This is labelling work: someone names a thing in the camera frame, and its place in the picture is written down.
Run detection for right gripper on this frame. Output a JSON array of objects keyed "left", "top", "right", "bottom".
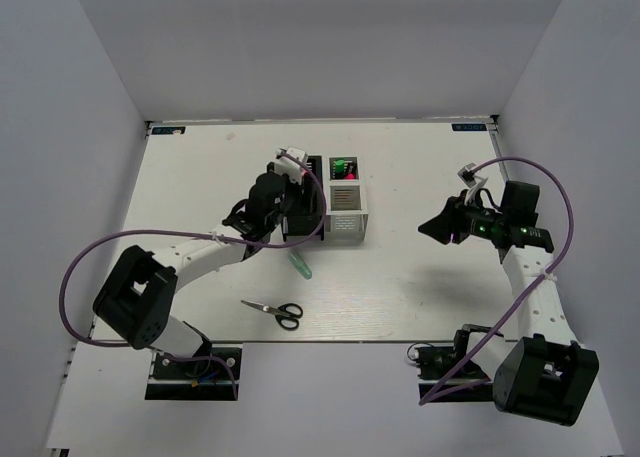
[{"left": 418, "top": 188, "right": 506, "bottom": 244}]

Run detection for green correction tape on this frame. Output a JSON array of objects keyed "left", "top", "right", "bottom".
[{"left": 288, "top": 251, "right": 313, "bottom": 280}]

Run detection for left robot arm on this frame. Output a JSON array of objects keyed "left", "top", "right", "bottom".
[{"left": 93, "top": 171, "right": 326, "bottom": 376}]

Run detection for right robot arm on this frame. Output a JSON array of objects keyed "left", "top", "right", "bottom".
[{"left": 407, "top": 181, "right": 599, "bottom": 426}]

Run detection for white slotted organizer box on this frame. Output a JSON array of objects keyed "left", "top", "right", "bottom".
[{"left": 322, "top": 156, "right": 369, "bottom": 244}]

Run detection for right blue corner label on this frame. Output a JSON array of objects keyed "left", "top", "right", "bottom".
[{"left": 451, "top": 123, "right": 487, "bottom": 132}]

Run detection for blue corner label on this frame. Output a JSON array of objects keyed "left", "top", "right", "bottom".
[
  {"left": 451, "top": 123, "right": 487, "bottom": 132},
  {"left": 151, "top": 126, "right": 186, "bottom": 135}
]

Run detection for left blue corner label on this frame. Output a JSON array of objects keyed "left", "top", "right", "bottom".
[{"left": 151, "top": 126, "right": 186, "bottom": 135}]

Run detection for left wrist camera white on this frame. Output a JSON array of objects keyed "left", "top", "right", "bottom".
[{"left": 267, "top": 147, "right": 309, "bottom": 185}]

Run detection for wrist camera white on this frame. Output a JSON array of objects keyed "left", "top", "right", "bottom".
[
  {"left": 267, "top": 147, "right": 309, "bottom": 185},
  {"left": 457, "top": 163, "right": 487, "bottom": 205}
]

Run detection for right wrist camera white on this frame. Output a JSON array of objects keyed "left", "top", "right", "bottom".
[{"left": 457, "top": 163, "right": 487, "bottom": 205}]

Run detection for black handled scissors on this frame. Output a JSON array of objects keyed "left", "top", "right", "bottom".
[{"left": 241, "top": 300, "right": 304, "bottom": 331}]

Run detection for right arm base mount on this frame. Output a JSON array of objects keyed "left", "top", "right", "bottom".
[{"left": 406, "top": 343, "right": 492, "bottom": 403}]

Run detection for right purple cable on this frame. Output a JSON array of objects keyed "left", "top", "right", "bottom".
[{"left": 417, "top": 156, "right": 575, "bottom": 407}]

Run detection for purple cable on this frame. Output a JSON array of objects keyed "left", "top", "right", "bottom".
[
  {"left": 417, "top": 156, "right": 575, "bottom": 407},
  {"left": 58, "top": 149, "right": 329, "bottom": 398}
]

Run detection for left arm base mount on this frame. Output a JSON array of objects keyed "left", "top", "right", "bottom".
[{"left": 145, "top": 355, "right": 235, "bottom": 402}]

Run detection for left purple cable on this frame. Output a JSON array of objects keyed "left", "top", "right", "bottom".
[{"left": 58, "top": 149, "right": 329, "bottom": 398}]

